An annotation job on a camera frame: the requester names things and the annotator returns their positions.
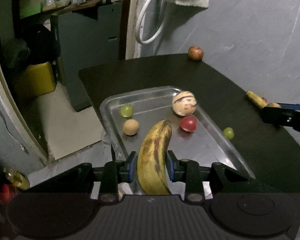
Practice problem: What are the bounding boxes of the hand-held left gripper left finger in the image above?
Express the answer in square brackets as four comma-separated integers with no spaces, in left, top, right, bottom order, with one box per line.
[22,151,138,204]

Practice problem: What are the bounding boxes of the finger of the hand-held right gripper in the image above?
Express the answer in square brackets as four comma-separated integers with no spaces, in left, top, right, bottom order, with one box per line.
[262,107,294,126]
[276,102,300,110]

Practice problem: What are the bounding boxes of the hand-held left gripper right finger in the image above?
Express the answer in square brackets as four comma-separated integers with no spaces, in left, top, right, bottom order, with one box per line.
[166,150,275,203]

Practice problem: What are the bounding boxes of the short spotted banana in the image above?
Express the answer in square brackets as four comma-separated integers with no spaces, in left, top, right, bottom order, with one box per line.
[136,119,173,196]

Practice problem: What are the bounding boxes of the long yellow banana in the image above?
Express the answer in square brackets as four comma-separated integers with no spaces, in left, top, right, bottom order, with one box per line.
[246,91,268,109]

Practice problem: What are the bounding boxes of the tan round longan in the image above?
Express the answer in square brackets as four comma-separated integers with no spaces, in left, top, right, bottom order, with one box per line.
[122,119,140,136]

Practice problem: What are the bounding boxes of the large red cherry tomato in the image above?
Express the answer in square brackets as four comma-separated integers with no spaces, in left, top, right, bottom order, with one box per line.
[179,116,197,132]

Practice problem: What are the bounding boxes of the green grape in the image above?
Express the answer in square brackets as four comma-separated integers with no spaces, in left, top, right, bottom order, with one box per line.
[222,127,235,140]
[120,104,134,118]

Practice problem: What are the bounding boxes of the metal tray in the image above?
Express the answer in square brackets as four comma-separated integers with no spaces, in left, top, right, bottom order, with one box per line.
[99,85,256,195]

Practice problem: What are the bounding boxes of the red apple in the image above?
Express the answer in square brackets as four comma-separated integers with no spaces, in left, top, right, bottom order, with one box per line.
[187,45,204,61]

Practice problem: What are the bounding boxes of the yellow bottle with red cap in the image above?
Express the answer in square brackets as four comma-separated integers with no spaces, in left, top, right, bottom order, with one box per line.
[0,167,30,203]

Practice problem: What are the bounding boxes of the grey cabinet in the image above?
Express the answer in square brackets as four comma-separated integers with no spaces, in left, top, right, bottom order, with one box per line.
[50,0,127,113]

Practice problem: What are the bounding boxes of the yellow container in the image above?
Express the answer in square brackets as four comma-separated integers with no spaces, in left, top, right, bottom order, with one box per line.
[15,61,57,98]

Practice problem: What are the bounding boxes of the black bag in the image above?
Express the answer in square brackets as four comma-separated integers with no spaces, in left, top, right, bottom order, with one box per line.
[22,24,60,65]

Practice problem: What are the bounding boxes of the dark plastic bag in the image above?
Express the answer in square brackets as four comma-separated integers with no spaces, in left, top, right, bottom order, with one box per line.
[5,37,32,63]

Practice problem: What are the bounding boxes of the wooden board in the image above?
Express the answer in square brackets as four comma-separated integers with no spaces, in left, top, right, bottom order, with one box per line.
[41,0,103,15]

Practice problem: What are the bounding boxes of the green box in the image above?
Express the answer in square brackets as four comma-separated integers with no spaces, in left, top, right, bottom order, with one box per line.
[20,2,44,18]

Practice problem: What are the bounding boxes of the white hose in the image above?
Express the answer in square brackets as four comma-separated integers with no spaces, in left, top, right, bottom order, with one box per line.
[135,0,167,44]

